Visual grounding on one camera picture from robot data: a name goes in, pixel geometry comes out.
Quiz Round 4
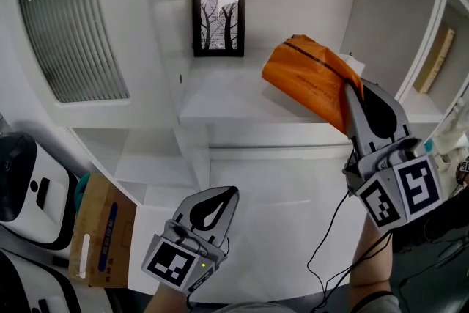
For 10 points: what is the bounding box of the teal plastic object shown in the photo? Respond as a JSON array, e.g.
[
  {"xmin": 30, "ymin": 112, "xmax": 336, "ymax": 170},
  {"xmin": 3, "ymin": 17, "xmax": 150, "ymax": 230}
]
[{"xmin": 73, "ymin": 172, "xmax": 92, "ymax": 213}]

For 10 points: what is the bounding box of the black picture frame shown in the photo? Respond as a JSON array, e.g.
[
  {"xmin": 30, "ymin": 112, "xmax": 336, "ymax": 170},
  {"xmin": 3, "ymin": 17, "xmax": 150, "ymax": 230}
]
[{"xmin": 192, "ymin": 0, "xmax": 247, "ymax": 58}]

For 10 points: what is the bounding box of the tan book on shelf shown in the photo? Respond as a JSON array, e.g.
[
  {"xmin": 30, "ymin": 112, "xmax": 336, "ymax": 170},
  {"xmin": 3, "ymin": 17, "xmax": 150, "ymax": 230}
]
[{"xmin": 413, "ymin": 27, "xmax": 457, "ymax": 95}]

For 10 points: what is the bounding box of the orange plastic bag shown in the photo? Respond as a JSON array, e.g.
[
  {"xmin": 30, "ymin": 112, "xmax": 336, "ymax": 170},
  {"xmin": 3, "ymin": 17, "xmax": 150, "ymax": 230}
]
[{"xmin": 261, "ymin": 34, "xmax": 367, "ymax": 136}]

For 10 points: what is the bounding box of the person's right forearm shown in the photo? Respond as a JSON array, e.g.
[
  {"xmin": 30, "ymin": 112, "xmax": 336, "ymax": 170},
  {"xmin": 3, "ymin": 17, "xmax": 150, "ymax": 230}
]
[{"xmin": 346, "ymin": 212, "xmax": 395, "ymax": 298}]

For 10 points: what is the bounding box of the person's left forearm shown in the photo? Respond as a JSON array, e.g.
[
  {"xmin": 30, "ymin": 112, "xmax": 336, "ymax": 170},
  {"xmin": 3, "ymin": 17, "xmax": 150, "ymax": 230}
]
[{"xmin": 142, "ymin": 281, "xmax": 191, "ymax": 313}]

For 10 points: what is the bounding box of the brown cardboard box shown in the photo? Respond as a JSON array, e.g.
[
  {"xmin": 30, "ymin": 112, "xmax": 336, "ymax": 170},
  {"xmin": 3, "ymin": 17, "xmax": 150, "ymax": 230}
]
[{"xmin": 67, "ymin": 172, "xmax": 139, "ymax": 290}]

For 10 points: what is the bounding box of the person's grey shirt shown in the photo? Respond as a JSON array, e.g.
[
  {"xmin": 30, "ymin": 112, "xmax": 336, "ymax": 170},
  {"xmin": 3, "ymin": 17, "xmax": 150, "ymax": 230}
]
[{"xmin": 190, "ymin": 291, "xmax": 402, "ymax": 313}]

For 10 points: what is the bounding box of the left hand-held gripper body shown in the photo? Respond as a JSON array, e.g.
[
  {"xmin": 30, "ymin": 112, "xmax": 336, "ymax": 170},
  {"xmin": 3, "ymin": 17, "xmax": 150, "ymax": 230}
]
[{"xmin": 141, "ymin": 218, "xmax": 229, "ymax": 293}]

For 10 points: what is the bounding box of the ribbed glass cabinet door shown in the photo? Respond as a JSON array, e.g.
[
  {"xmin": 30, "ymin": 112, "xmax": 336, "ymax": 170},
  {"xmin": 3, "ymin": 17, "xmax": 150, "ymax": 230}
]
[{"xmin": 0, "ymin": 0, "xmax": 173, "ymax": 129}]

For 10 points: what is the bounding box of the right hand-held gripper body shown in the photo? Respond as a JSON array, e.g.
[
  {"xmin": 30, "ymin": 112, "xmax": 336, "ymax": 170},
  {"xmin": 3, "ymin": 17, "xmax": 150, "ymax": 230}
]
[{"xmin": 342, "ymin": 136, "xmax": 445, "ymax": 232}]

